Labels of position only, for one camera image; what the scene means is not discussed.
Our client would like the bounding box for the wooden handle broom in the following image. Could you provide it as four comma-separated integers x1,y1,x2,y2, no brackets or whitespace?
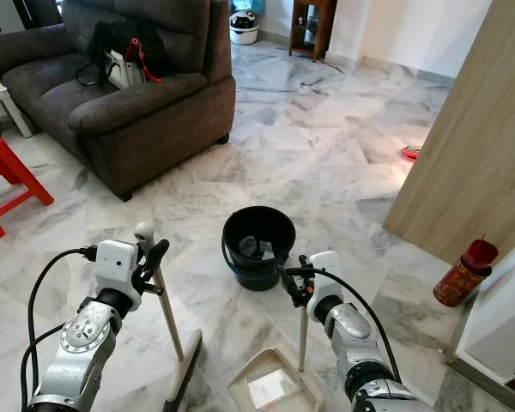
135,222,204,412

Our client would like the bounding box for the beige dustpan wooden handle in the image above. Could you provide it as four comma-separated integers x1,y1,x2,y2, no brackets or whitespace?
227,296,323,412

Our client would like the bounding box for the black plastic bucket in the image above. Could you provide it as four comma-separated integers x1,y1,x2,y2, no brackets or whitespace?
221,206,297,291

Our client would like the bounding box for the dark grey fabric sofa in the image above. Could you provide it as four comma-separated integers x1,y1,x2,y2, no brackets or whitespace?
0,0,237,201

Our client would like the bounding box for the red gold tin can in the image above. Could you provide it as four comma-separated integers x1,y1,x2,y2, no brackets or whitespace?
433,257,488,307

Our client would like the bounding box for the red plastic stool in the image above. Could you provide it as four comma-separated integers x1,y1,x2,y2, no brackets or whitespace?
0,129,54,239

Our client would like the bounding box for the white handbag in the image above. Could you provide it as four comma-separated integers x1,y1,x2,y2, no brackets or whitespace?
107,50,145,89

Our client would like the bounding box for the tall light wooden panel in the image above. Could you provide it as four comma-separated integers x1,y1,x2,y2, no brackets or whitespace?
382,0,515,263

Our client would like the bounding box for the black backpack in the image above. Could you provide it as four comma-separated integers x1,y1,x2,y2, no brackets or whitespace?
77,19,168,87

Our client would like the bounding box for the white side table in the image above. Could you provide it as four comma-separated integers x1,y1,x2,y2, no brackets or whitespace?
0,75,35,138

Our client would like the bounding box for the white round cooker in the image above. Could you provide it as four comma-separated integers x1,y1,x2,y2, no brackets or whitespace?
229,9,260,45

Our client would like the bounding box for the dark wooden shelf stand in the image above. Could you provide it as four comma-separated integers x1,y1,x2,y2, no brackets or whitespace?
288,0,337,61

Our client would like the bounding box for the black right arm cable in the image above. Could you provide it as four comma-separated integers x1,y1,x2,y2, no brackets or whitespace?
279,255,403,383

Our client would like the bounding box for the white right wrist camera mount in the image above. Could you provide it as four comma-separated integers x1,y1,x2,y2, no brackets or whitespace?
309,251,342,301

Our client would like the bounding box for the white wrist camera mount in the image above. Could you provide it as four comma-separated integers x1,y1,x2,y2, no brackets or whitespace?
309,251,342,301
97,239,142,294

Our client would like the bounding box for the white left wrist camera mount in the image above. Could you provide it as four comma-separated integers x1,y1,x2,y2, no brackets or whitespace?
97,239,142,294

